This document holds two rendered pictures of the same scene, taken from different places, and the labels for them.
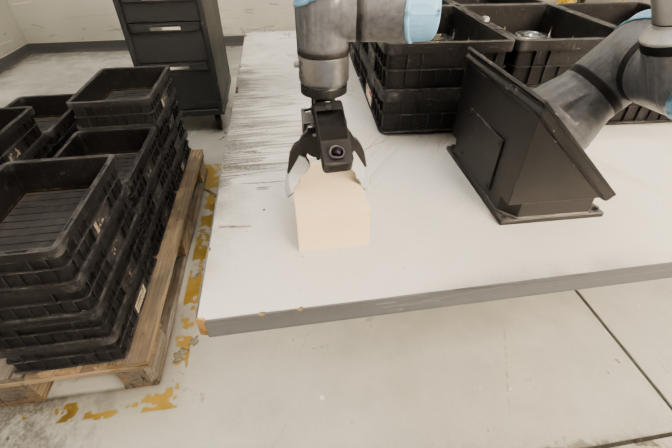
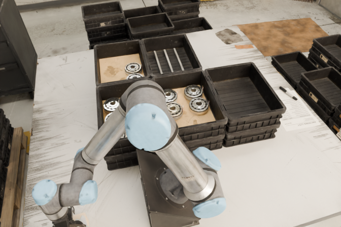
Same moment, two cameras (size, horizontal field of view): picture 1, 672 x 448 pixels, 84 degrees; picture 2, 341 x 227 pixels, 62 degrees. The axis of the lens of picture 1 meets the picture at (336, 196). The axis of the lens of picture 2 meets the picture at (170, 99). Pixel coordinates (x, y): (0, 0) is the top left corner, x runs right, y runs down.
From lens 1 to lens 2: 0.84 m
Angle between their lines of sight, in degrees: 8
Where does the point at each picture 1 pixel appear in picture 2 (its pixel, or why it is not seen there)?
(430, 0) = (88, 197)
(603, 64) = not seen: hidden behind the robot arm
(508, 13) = (180, 77)
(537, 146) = (155, 218)
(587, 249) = not seen: outside the picture
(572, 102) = (174, 188)
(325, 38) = (49, 211)
